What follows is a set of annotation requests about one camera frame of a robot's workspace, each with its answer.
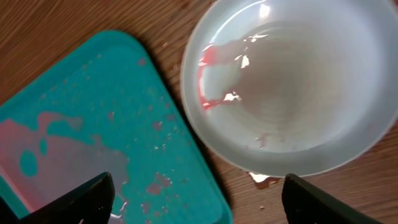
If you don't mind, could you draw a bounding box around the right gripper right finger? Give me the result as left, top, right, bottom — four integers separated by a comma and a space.
282, 174, 380, 224

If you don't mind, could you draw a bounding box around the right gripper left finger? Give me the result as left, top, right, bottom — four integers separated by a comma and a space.
1, 172, 115, 224

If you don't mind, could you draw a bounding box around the light blue plate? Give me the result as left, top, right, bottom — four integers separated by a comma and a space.
180, 0, 397, 177

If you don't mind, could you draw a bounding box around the teal serving tray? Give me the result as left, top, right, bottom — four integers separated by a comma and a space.
1, 30, 233, 223

